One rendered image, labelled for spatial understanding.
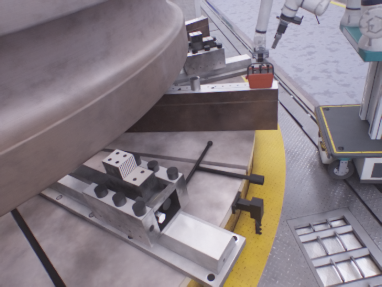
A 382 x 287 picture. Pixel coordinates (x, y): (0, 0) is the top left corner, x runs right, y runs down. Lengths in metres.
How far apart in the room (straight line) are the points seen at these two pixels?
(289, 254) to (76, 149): 1.41
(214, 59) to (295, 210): 1.81
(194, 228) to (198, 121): 1.13
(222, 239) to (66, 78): 1.11
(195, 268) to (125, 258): 0.42
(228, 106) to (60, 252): 1.54
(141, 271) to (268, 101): 1.49
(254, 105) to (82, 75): 1.31
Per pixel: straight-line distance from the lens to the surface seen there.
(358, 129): 2.57
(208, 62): 3.29
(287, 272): 2.00
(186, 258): 1.65
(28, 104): 1.55
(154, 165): 1.64
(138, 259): 1.78
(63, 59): 1.62
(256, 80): 2.29
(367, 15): 1.74
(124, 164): 1.54
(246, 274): 1.99
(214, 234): 1.59
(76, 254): 1.97
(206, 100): 2.39
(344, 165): 2.45
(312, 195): 2.41
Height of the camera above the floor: 1.73
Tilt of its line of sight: 35 degrees down
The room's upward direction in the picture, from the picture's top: 10 degrees counter-clockwise
